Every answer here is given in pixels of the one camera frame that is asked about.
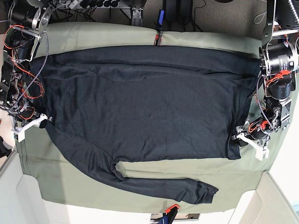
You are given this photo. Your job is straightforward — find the dark navy long-sleeve T-shirt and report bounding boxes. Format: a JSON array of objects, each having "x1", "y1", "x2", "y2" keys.
[{"x1": 37, "y1": 46, "x2": 260, "y2": 204}]

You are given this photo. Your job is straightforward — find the black object left edge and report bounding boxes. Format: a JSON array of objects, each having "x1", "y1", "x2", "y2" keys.
[{"x1": 0, "y1": 137, "x2": 12, "y2": 158}]

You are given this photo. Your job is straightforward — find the sage green table cloth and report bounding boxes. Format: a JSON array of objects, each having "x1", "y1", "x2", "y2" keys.
[{"x1": 16, "y1": 22, "x2": 291, "y2": 213}]

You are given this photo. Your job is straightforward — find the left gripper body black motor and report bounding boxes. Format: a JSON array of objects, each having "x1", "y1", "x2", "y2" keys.
[{"x1": 231, "y1": 116, "x2": 292, "y2": 150}]

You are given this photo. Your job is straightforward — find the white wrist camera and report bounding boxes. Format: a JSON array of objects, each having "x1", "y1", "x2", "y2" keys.
[
  {"x1": 12, "y1": 129, "x2": 25, "y2": 142},
  {"x1": 255, "y1": 147, "x2": 270, "y2": 161}
]

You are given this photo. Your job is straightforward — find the blue orange clamp top centre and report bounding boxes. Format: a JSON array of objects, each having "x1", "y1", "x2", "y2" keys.
[{"x1": 154, "y1": 9, "x2": 164, "y2": 46}]

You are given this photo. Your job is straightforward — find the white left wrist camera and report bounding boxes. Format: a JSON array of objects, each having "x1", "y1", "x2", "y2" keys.
[{"x1": 255, "y1": 147, "x2": 270, "y2": 161}]

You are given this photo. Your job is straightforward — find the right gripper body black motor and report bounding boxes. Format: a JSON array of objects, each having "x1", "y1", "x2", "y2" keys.
[{"x1": 7, "y1": 102, "x2": 51, "y2": 130}]

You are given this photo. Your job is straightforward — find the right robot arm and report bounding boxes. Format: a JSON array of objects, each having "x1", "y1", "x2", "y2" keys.
[{"x1": 0, "y1": 0, "x2": 52, "y2": 129}]

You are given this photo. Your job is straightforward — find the orange black clamp bottom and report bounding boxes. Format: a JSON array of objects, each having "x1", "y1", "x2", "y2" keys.
[{"x1": 158, "y1": 204, "x2": 180, "y2": 224}]

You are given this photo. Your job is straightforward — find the white power strip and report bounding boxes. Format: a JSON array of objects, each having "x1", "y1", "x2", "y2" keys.
[{"x1": 54, "y1": 0, "x2": 80, "y2": 10}]

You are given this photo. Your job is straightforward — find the metal table leg bracket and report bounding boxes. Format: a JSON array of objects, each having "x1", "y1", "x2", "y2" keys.
[{"x1": 131, "y1": 7, "x2": 143, "y2": 27}]

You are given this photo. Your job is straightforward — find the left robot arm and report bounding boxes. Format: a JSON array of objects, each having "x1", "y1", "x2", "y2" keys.
[{"x1": 231, "y1": 0, "x2": 299, "y2": 151}]

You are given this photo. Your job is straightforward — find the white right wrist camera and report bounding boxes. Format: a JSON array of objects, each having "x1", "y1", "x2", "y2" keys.
[{"x1": 12, "y1": 129, "x2": 25, "y2": 142}]

